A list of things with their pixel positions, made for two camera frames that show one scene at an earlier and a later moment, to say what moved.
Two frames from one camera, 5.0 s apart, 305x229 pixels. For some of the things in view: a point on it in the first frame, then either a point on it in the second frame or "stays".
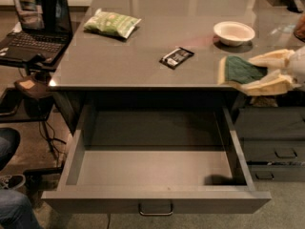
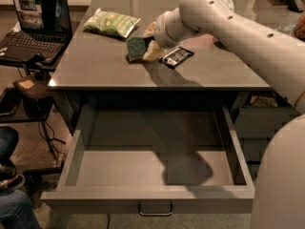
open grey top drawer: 120,156 stays
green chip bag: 111,23 stays
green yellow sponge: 233,69 -> 136,48
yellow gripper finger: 274,59 -> 166,29
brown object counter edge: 299,31 stays
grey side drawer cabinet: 273,138 stays
